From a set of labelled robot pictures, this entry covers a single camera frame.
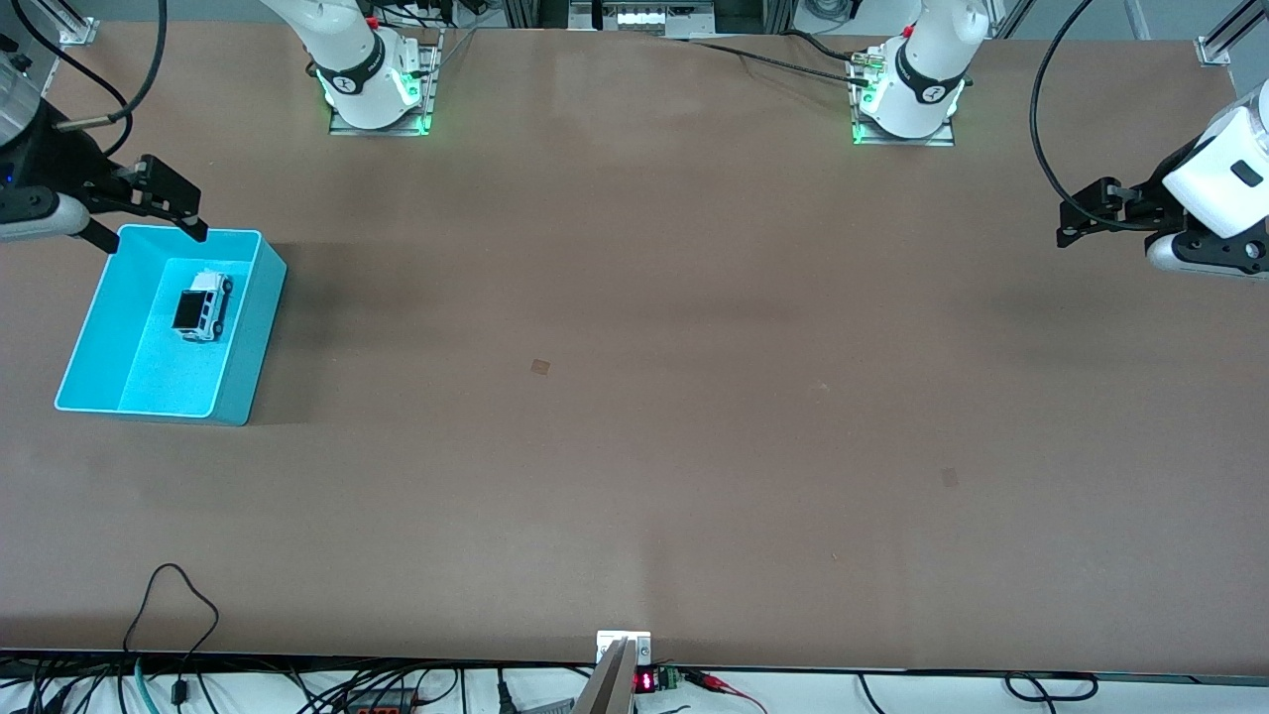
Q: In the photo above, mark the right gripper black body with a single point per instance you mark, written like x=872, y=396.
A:
x=61, y=162

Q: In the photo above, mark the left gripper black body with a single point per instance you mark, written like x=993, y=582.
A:
x=1147, y=201

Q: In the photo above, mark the white jeep toy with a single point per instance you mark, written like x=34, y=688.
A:
x=203, y=307

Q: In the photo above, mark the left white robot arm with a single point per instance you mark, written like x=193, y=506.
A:
x=927, y=79

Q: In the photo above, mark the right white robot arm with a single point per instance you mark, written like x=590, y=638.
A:
x=352, y=69

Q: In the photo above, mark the cyan plastic bin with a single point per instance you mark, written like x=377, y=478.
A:
x=109, y=337

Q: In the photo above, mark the white connector block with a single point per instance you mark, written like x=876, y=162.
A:
x=644, y=18

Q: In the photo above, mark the black power strip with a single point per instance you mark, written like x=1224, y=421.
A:
x=382, y=702

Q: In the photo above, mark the red black clip leads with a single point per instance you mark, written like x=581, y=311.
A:
x=719, y=684

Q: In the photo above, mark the black plug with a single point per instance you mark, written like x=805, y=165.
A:
x=506, y=694

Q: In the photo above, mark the red digit display module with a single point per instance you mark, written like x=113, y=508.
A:
x=646, y=681

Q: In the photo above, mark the aluminium corner bracket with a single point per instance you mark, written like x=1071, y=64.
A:
x=77, y=28
x=1214, y=50

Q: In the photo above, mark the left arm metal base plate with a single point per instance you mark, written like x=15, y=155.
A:
x=942, y=137

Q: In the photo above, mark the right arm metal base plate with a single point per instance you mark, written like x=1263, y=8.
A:
x=431, y=79

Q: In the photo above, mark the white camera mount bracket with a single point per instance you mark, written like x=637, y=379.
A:
x=607, y=640

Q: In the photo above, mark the grey camera mount bar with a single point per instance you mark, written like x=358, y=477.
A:
x=610, y=684

